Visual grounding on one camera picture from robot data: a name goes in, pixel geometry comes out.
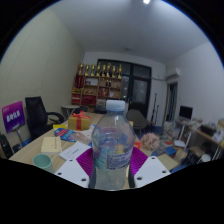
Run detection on black computer monitor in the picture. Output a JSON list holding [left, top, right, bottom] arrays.
[[178, 105, 194, 121]]

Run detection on pink flowers in white pot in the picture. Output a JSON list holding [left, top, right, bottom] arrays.
[[139, 132, 161, 152]]

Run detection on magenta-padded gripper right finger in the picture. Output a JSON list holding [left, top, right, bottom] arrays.
[[130, 146, 172, 189]]

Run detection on clear plastic water bottle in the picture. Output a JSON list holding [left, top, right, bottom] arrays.
[[90, 99, 136, 191]]

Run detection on white printed booklet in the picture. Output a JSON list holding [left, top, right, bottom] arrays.
[[58, 141, 92, 162]]

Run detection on black office chair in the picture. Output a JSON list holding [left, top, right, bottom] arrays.
[[24, 96, 66, 141]]

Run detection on wooden shelf unit with trophies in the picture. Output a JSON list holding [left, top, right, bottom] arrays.
[[70, 62, 123, 107]]

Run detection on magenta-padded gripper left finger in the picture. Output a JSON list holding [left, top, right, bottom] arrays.
[[54, 147, 95, 189]]

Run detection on yellow gift box red ribbon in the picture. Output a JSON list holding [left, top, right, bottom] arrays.
[[67, 110, 92, 132]]

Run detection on grey padded chair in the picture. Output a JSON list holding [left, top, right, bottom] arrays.
[[125, 108, 148, 131]]

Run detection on small round white table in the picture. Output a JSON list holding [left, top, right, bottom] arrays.
[[60, 104, 81, 118]]

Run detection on purple sign board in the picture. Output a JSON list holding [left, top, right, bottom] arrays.
[[1, 100, 26, 134]]

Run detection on cluttered wooden side desk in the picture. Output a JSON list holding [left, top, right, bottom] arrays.
[[176, 118, 224, 161]]

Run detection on blue rounded pamphlet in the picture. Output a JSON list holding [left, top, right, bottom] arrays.
[[54, 127, 78, 143]]

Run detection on low square wooden table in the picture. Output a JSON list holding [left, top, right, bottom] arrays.
[[157, 153, 179, 172]]

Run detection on pale green cup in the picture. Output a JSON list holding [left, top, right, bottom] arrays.
[[32, 153, 56, 174]]

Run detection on white wall air conditioner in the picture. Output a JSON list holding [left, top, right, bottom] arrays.
[[165, 67, 182, 81]]

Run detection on dark framed glass door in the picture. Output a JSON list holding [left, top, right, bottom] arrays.
[[97, 59, 153, 118]]

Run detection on pale yellow booklet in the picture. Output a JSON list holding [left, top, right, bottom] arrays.
[[40, 136, 63, 155]]

